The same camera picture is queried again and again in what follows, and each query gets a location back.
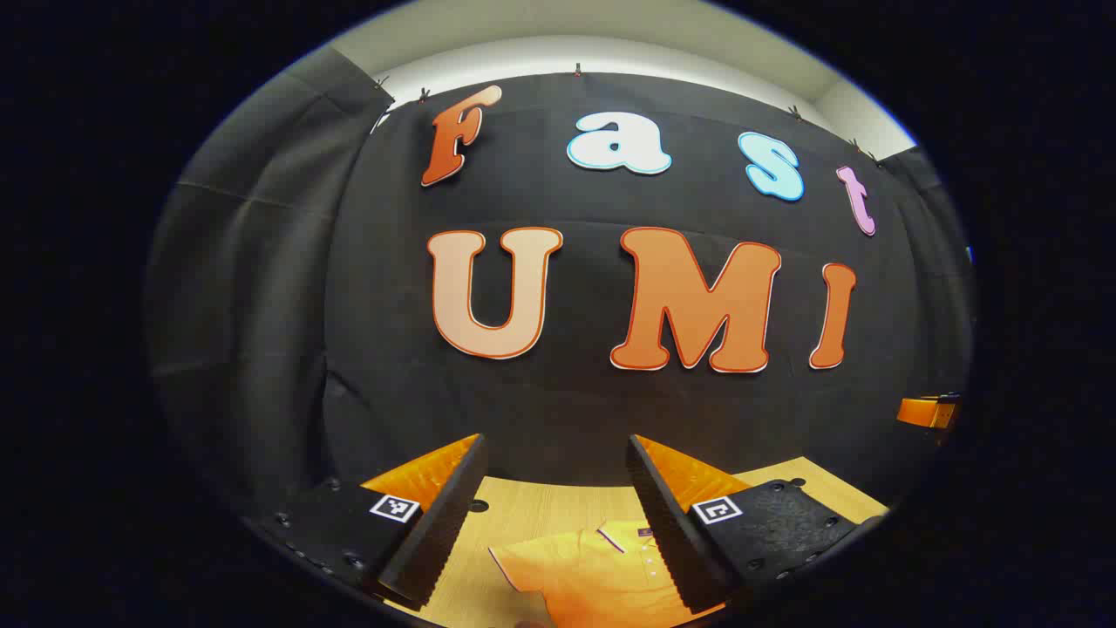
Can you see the black backdrop cloth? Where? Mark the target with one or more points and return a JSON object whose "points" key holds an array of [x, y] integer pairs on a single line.
{"points": [[567, 410]]}

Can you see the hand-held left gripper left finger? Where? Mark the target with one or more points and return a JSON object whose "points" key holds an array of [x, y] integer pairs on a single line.
{"points": [[440, 532]]}

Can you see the orange T-shirt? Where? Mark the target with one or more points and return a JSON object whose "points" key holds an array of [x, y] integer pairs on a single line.
{"points": [[584, 576]]}

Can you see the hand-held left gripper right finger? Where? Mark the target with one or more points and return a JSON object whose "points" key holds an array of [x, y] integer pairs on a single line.
{"points": [[671, 532]]}

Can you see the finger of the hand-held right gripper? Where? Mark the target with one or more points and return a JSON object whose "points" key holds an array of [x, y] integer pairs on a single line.
{"points": [[922, 412]]}

